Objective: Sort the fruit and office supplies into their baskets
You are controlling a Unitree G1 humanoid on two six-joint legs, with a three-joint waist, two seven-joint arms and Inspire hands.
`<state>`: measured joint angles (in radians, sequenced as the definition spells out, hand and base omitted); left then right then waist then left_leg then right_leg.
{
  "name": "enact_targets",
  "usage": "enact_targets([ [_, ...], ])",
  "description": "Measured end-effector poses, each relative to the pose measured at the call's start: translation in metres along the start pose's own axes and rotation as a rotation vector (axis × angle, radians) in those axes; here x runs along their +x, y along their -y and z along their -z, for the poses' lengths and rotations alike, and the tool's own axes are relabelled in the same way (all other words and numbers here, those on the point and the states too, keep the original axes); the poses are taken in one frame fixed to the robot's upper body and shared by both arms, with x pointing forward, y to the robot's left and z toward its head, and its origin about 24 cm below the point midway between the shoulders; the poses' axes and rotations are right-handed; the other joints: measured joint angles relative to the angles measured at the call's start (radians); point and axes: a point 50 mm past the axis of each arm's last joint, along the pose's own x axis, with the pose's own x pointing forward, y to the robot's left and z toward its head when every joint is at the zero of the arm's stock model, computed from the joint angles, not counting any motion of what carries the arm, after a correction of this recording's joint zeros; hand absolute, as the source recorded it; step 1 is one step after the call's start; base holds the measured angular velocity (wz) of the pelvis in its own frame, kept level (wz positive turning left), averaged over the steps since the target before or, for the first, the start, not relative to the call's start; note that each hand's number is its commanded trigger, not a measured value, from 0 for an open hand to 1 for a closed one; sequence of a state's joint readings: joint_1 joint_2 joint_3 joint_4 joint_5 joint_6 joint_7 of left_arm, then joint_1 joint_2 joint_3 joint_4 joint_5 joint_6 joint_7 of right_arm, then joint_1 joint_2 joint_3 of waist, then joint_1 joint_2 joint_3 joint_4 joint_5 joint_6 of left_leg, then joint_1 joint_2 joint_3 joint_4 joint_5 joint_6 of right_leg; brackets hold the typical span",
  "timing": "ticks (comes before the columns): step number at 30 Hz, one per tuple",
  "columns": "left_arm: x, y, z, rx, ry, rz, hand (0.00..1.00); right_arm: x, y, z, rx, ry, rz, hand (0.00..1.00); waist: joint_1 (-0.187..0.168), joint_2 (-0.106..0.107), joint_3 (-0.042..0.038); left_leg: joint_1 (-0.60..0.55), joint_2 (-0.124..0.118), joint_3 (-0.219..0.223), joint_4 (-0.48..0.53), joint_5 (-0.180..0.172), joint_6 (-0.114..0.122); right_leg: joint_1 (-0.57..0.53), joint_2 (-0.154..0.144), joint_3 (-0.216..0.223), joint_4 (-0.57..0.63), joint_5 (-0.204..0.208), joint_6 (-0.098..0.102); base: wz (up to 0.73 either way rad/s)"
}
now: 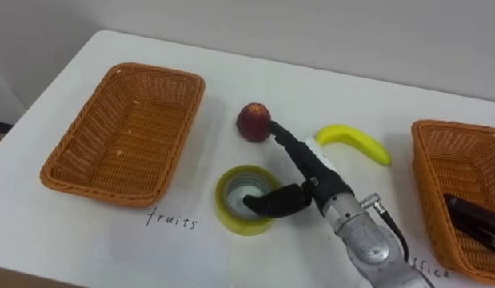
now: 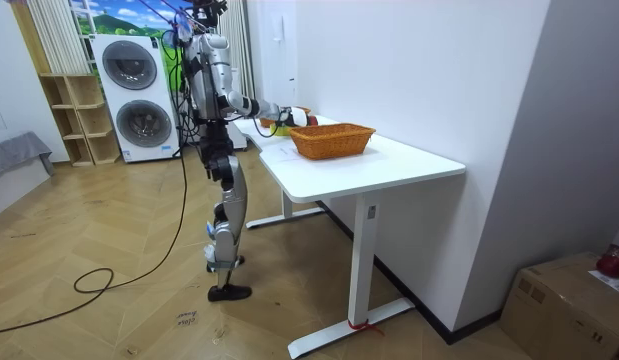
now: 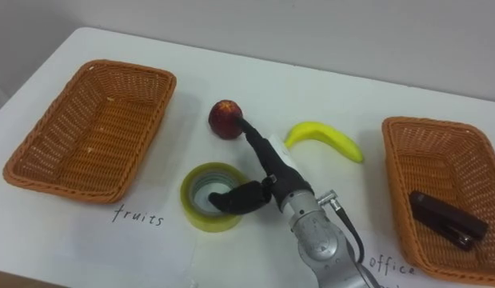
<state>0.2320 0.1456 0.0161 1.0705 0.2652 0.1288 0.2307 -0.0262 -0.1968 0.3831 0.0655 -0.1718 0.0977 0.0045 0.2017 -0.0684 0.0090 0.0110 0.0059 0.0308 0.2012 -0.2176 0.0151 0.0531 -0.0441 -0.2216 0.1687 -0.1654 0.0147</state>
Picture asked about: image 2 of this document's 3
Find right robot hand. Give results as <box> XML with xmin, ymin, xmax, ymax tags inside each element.
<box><xmin>282</xmin><ymin>105</ymin><xmax>311</xmax><ymax>128</ymax></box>

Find small orange wicker basket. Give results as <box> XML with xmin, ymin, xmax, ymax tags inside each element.
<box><xmin>258</xmin><ymin>105</ymin><xmax>313</xmax><ymax>130</ymax></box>

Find white paper sheet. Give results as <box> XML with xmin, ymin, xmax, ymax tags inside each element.
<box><xmin>266</xmin><ymin>143</ymin><xmax>306</xmax><ymax>165</ymax></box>

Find white desk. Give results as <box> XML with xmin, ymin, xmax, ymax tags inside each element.
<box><xmin>257</xmin><ymin>115</ymin><xmax>467</xmax><ymax>360</ymax></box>
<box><xmin>232</xmin><ymin>115</ymin><xmax>290</xmax><ymax>152</ymax></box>

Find beige curtain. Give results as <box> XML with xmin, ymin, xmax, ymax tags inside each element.
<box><xmin>218</xmin><ymin>0</ymin><xmax>256</xmax><ymax>100</ymax></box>
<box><xmin>26</xmin><ymin>0</ymin><xmax>93</xmax><ymax>76</ymax></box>

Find robot legs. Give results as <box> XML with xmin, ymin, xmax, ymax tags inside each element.
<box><xmin>197</xmin><ymin>121</ymin><xmax>254</xmax><ymax>303</ymax></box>

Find robot body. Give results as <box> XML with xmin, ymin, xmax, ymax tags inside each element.
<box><xmin>161</xmin><ymin>0</ymin><xmax>241</xmax><ymax>127</ymax></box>

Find white washing machine tower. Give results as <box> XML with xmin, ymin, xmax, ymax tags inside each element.
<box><xmin>90</xmin><ymin>33</ymin><xmax>182</xmax><ymax>164</ymax></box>

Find wooden shelf unit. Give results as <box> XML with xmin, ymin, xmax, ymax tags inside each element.
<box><xmin>38</xmin><ymin>72</ymin><xmax>122</xmax><ymax>168</ymax></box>

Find floor tape label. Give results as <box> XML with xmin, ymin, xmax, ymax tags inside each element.
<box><xmin>175</xmin><ymin>310</ymin><xmax>200</xmax><ymax>328</ymax></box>

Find grey bed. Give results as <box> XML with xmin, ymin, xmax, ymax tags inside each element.
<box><xmin>0</xmin><ymin>130</ymin><xmax>56</xmax><ymax>222</ymax></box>

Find cardboard box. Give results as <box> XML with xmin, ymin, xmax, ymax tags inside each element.
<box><xmin>498</xmin><ymin>251</ymin><xmax>619</xmax><ymax>360</ymax></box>

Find black floor cable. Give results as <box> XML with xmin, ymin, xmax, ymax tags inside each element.
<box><xmin>0</xmin><ymin>47</ymin><xmax>191</xmax><ymax>336</ymax></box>

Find cable bundle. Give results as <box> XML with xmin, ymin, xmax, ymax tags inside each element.
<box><xmin>136</xmin><ymin>0</ymin><xmax>230</xmax><ymax>49</ymax></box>

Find landscape wall poster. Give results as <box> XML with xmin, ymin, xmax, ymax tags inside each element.
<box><xmin>70</xmin><ymin>0</ymin><xmax>191</xmax><ymax>92</ymax></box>

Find red strap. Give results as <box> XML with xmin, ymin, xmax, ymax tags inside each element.
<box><xmin>347</xmin><ymin>319</ymin><xmax>386</xmax><ymax>337</ymax></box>

